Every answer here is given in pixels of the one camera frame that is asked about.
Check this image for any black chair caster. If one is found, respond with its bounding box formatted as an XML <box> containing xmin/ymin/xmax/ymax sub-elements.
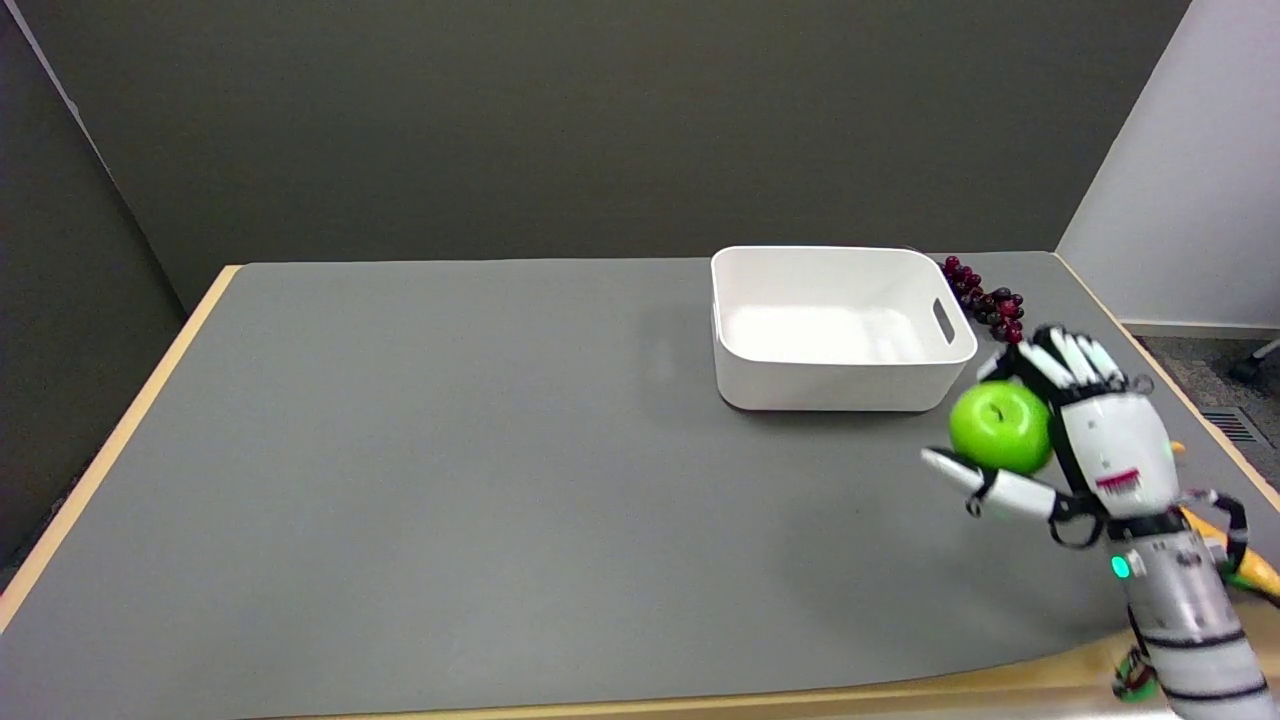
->
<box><xmin>1228</xmin><ymin>340</ymin><xmax>1280</xmax><ymax>386</ymax></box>

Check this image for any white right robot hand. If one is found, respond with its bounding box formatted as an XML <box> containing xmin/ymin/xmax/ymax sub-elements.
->
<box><xmin>920</xmin><ymin>325</ymin><xmax>1186</xmax><ymax>549</ymax></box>

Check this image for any yellow banana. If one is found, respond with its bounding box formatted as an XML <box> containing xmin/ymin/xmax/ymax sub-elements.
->
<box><xmin>1168</xmin><ymin>440</ymin><xmax>1280</xmax><ymax>601</ymax></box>

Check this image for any white plastic storage bin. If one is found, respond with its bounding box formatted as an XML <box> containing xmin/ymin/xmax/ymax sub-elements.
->
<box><xmin>710</xmin><ymin>246</ymin><xmax>979</xmax><ymax>413</ymax></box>

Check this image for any dark red grape bunch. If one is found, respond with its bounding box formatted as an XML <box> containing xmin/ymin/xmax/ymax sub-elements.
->
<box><xmin>942</xmin><ymin>256</ymin><xmax>1027</xmax><ymax>346</ymax></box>

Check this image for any green apple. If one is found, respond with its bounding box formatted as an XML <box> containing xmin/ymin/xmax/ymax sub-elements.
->
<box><xmin>947</xmin><ymin>380</ymin><xmax>1054</xmax><ymax>475</ymax></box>

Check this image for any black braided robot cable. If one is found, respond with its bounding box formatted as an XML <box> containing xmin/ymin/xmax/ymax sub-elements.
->
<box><xmin>1112</xmin><ymin>488</ymin><xmax>1253</xmax><ymax>703</ymax></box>

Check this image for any floor vent grille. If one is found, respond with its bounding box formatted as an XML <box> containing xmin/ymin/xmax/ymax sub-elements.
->
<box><xmin>1200</xmin><ymin>408</ymin><xmax>1264</xmax><ymax>447</ymax></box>

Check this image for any grey table mat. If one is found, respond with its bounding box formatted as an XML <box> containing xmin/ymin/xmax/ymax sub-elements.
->
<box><xmin>0</xmin><ymin>252</ymin><xmax>1280</xmax><ymax>720</ymax></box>

